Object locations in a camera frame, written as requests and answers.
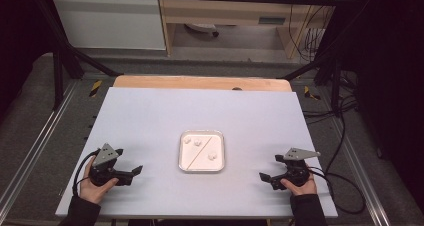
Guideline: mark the white square metal tray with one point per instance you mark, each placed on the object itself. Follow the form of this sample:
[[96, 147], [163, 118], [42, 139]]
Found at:
[[203, 164]]

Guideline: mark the office chair base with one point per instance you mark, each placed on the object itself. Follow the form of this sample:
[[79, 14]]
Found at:
[[203, 27]]

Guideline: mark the white cabinet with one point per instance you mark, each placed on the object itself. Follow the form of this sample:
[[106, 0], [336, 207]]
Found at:
[[110, 22]]

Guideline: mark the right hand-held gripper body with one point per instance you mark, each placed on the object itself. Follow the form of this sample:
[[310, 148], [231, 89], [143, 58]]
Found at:
[[296, 171]]

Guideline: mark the yellow black floor tape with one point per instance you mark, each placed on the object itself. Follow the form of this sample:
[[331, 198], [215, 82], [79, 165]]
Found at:
[[95, 88], [311, 93]]

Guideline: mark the person's left hand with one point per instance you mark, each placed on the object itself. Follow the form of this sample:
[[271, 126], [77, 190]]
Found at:
[[91, 191]]

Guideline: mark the aluminium floor rail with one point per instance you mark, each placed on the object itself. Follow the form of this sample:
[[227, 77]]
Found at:
[[36, 142], [360, 172]]

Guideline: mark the light wooden desk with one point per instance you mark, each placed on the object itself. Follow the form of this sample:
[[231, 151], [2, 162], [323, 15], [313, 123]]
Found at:
[[226, 11]]

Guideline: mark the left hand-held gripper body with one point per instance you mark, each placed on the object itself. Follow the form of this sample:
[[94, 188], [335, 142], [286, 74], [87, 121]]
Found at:
[[106, 154]]

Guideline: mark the person's right hand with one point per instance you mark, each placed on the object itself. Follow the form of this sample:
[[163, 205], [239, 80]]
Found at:
[[303, 190]]

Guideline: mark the wooden table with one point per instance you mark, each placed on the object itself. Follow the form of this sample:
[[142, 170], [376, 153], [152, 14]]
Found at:
[[200, 83]]

